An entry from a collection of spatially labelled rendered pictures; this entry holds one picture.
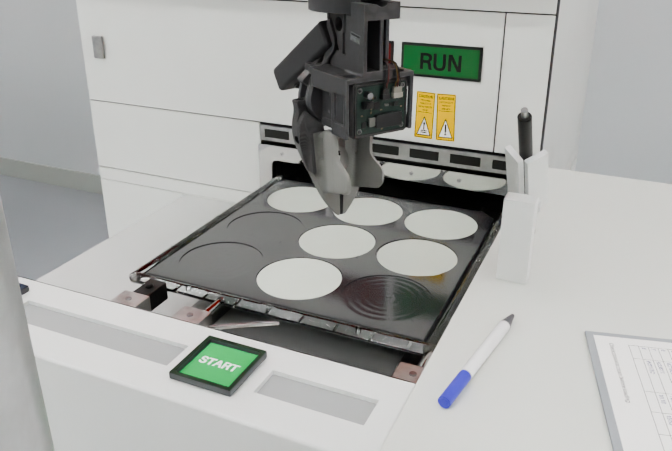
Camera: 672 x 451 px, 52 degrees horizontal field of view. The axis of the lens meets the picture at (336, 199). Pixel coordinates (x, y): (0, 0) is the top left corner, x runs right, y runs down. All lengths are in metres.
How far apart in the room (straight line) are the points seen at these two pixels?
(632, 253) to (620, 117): 1.75
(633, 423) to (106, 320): 0.43
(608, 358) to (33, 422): 0.47
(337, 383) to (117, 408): 0.18
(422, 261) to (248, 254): 0.22
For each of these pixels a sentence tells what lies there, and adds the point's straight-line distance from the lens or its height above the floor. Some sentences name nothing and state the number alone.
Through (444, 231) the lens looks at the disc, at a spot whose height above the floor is 0.90.
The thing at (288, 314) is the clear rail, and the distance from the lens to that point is 0.75.
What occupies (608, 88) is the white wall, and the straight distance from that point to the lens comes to 2.50.
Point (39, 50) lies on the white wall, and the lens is 3.65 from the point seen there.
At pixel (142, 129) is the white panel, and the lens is 1.31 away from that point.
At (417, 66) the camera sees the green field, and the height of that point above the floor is 1.09.
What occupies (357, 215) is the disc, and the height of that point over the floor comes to 0.90.
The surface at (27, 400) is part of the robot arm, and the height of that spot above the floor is 1.17.
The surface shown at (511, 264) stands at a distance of 0.69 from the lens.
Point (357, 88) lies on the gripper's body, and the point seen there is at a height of 1.16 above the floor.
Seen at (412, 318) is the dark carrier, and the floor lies 0.90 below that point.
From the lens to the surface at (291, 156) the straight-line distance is 1.13.
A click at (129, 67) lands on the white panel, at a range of 1.29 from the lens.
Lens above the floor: 1.29
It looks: 22 degrees down
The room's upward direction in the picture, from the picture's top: straight up
